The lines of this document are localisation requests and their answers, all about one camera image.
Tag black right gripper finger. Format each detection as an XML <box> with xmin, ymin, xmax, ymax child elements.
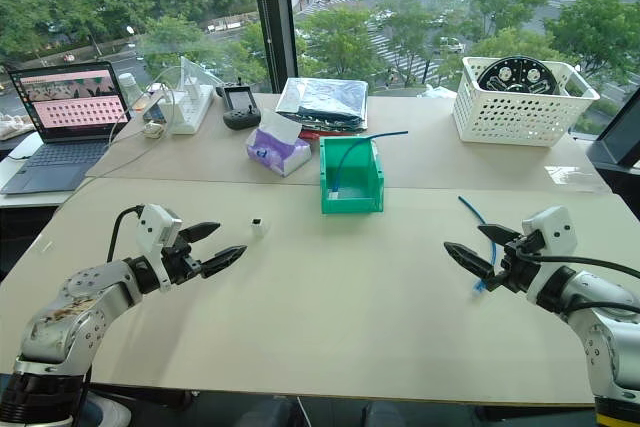
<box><xmin>443</xmin><ymin>241</ymin><xmax>497</xmax><ymax>282</ymax></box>
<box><xmin>477</xmin><ymin>223</ymin><xmax>524</xmax><ymax>248</ymax></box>

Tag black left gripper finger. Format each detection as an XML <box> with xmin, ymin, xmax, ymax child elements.
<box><xmin>178</xmin><ymin>220</ymin><xmax>222</xmax><ymax>245</ymax></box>
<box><xmin>200</xmin><ymin>244</ymin><xmax>249</xmax><ymax>279</ymax></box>

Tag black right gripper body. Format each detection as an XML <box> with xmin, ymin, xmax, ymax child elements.
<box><xmin>486</xmin><ymin>231</ymin><xmax>546</xmax><ymax>294</ymax></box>

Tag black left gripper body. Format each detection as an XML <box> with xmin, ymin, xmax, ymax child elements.
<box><xmin>162</xmin><ymin>238</ymin><xmax>205</xmax><ymax>289</ymax></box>

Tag purple tissue pack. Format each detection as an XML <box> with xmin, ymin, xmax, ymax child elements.
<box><xmin>245</xmin><ymin>108</ymin><xmax>313</xmax><ymax>179</ymax></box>

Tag white perforated plastic basket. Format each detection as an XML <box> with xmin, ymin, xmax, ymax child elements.
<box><xmin>452</xmin><ymin>56</ymin><xmax>602</xmax><ymax>149</ymax></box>

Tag white power strip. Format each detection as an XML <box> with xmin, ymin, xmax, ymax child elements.
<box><xmin>166</xmin><ymin>80</ymin><xmax>216</xmax><ymax>136</ymax></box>

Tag black remote controller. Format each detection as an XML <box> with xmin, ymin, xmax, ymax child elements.
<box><xmin>221</xmin><ymin>83</ymin><xmax>263</xmax><ymax>131</ymax></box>

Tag green plastic bin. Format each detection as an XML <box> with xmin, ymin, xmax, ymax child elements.
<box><xmin>318</xmin><ymin>135</ymin><xmax>387</xmax><ymax>216</ymax></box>

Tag black monitor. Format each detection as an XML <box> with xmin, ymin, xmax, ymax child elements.
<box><xmin>583</xmin><ymin>91</ymin><xmax>640</xmax><ymax>169</ymax></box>

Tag clear plastic bottle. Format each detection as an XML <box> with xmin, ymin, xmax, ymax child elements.
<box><xmin>116</xmin><ymin>72</ymin><xmax>142</xmax><ymax>114</ymax></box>

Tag grey laptop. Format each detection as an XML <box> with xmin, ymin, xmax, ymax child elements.
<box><xmin>0</xmin><ymin>61</ymin><xmax>133</xmax><ymax>196</ymax></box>

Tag black round robot plate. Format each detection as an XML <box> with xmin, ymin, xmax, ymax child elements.
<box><xmin>475</xmin><ymin>56</ymin><xmax>557</xmax><ymax>96</ymax></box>

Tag silver antistatic bags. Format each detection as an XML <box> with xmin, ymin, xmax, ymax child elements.
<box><xmin>274</xmin><ymin>77</ymin><xmax>370</xmax><ymax>137</ymax></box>

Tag blue cable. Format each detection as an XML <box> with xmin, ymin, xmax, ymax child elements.
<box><xmin>458</xmin><ymin>195</ymin><xmax>502</xmax><ymax>295</ymax></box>
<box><xmin>329</xmin><ymin>129</ymin><xmax>409</xmax><ymax>199</ymax></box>

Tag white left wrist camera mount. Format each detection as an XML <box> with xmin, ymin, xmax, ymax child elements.
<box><xmin>135</xmin><ymin>203</ymin><xmax>184</xmax><ymax>294</ymax></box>

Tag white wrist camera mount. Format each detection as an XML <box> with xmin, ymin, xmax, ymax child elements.
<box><xmin>135</xmin><ymin>203</ymin><xmax>184</xmax><ymax>294</ymax></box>
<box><xmin>520</xmin><ymin>205</ymin><xmax>578</xmax><ymax>299</ymax></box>

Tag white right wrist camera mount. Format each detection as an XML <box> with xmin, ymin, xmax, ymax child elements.
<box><xmin>520</xmin><ymin>205</ymin><xmax>578</xmax><ymax>299</ymax></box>

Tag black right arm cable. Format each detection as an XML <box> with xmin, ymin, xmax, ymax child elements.
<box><xmin>514</xmin><ymin>249</ymin><xmax>640</xmax><ymax>319</ymax></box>

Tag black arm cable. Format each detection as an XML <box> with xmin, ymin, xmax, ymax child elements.
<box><xmin>105</xmin><ymin>205</ymin><xmax>147</xmax><ymax>264</ymax></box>
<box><xmin>514</xmin><ymin>249</ymin><xmax>640</xmax><ymax>319</ymax></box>

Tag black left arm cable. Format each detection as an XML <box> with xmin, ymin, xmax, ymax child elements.
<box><xmin>105</xmin><ymin>205</ymin><xmax>147</xmax><ymax>264</ymax></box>

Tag white charging cable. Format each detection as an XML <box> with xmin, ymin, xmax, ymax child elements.
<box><xmin>107</xmin><ymin>80</ymin><xmax>187</xmax><ymax>146</ymax></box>

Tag black window frame post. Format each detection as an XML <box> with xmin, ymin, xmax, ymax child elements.
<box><xmin>248</xmin><ymin>0</ymin><xmax>300</xmax><ymax>96</ymax></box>

